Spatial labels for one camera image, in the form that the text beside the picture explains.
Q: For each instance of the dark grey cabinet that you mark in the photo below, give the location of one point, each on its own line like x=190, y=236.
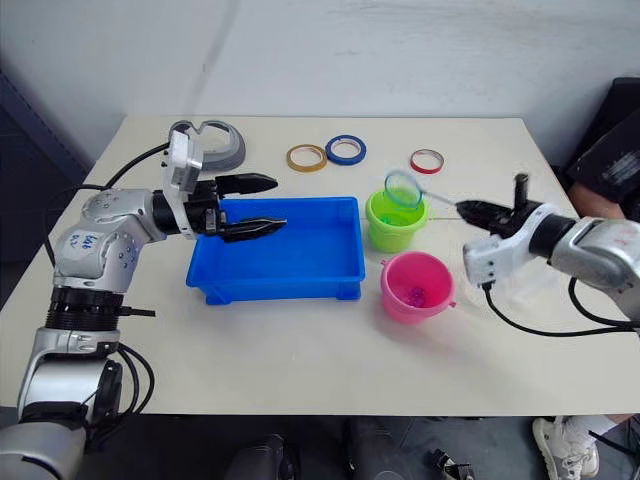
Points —
x=30, y=200

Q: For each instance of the green toy fish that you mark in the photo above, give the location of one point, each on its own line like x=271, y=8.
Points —
x=386, y=218

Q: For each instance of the grey curved plastic part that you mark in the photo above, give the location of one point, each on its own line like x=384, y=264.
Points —
x=227, y=150

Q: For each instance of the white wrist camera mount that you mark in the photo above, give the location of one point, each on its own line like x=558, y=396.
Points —
x=492, y=260
x=182, y=160

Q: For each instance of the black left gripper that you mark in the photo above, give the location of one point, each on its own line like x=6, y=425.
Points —
x=202, y=210

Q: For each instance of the small black device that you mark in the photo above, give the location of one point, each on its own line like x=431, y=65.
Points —
x=450, y=467

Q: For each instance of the yellow tape roll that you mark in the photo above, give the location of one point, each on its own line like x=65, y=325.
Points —
x=306, y=158

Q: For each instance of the blue plastic tub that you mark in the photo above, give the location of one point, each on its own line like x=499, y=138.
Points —
x=280, y=250

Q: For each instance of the blue tape roll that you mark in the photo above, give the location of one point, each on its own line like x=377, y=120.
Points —
x=345, y=149

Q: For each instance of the small blue-rimmed fishing net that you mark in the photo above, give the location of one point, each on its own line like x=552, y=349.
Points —
x=402, y=189

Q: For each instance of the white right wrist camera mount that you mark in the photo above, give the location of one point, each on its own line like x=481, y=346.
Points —
x=492, y=260

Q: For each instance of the person in black clothes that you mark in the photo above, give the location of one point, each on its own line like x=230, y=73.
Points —
x=610, y=150

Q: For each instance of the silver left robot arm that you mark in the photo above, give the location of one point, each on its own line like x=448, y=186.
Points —
x=100, y=240

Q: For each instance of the green plastic bucket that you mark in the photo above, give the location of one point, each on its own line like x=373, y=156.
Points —
x=395, y=230

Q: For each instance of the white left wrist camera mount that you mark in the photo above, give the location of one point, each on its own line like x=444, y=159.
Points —
x=182, y=160

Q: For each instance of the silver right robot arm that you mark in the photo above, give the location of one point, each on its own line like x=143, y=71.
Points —
x=595, y=250

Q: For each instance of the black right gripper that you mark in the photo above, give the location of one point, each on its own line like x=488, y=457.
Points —
x=512, y=215

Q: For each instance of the red tape roll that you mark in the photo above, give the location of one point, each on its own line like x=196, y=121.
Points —
x=426, y=161

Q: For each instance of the white sneaker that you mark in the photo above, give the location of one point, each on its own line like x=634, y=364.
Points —
x=565, y=450

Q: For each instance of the pink plastic bucket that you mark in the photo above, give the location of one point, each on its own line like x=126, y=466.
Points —
x=417, y=295

